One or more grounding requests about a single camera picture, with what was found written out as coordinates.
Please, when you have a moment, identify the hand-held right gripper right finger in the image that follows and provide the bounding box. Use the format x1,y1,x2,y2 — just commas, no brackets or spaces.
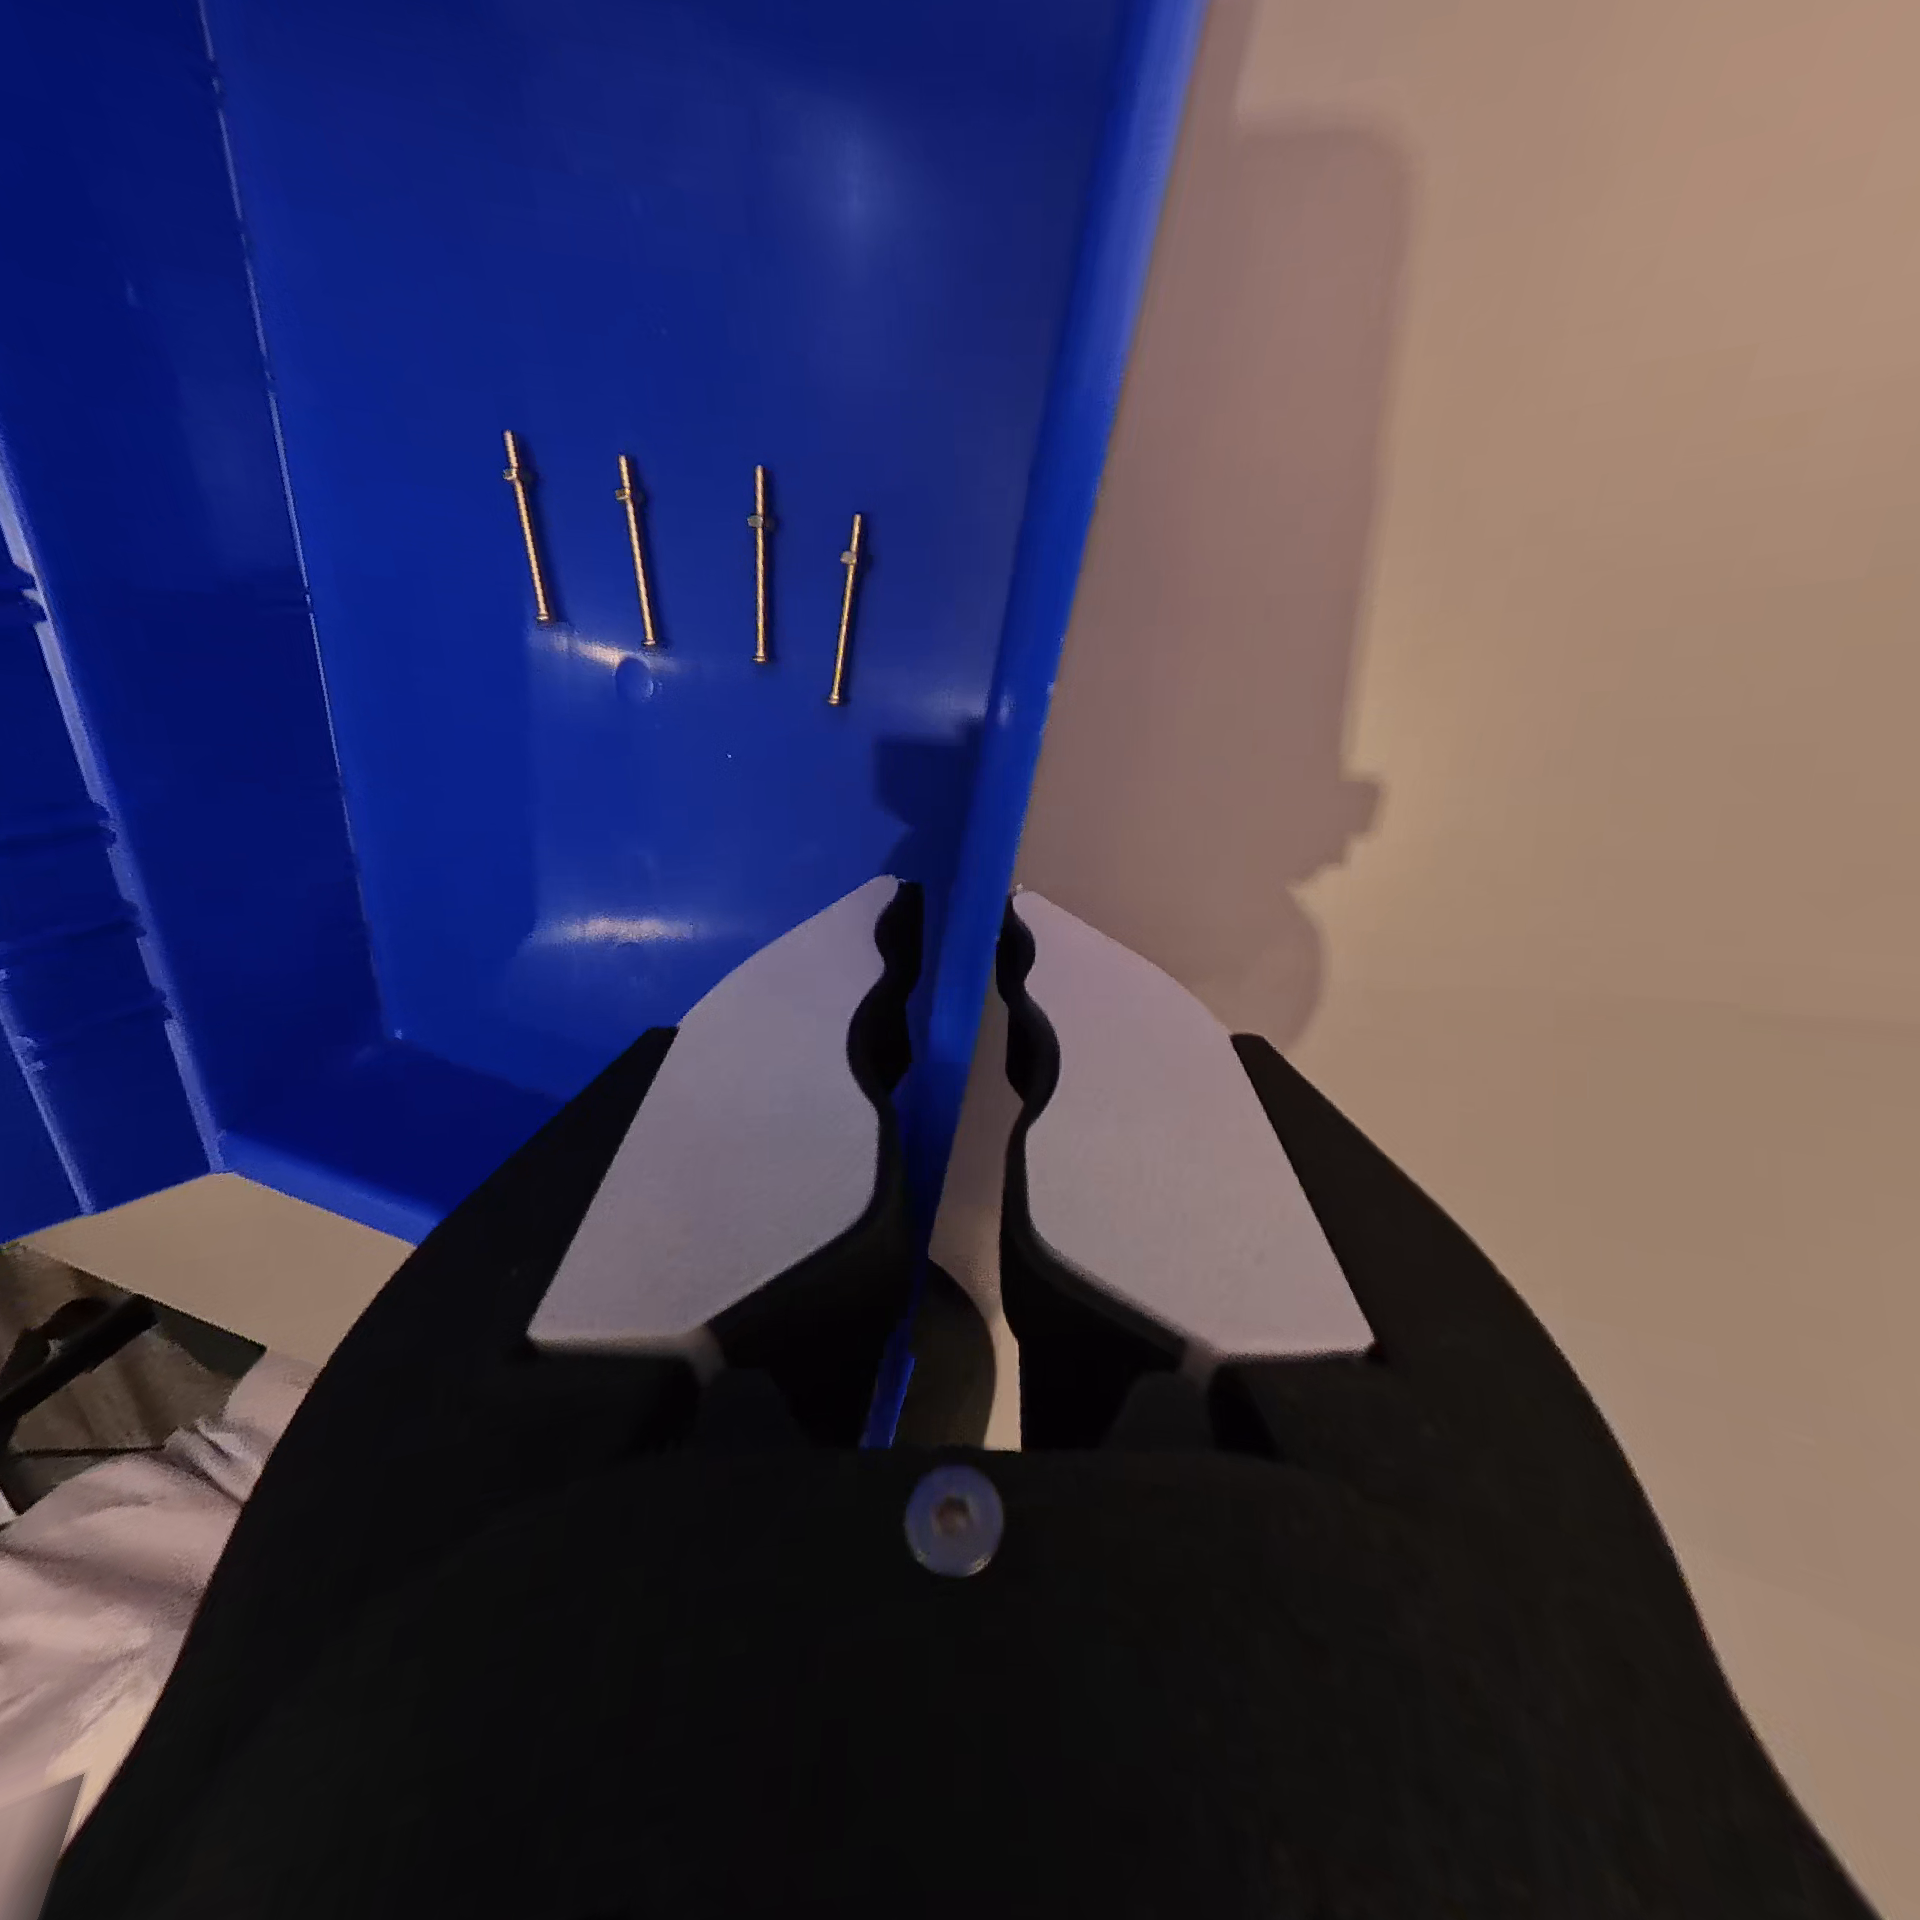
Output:
992,886,1374,1450

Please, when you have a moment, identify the blue plastic bin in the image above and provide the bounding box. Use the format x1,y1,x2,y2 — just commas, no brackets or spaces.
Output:
0,0,1209,1453

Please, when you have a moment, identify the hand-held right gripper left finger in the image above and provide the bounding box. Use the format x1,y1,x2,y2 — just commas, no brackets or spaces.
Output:
527,878,921,1450

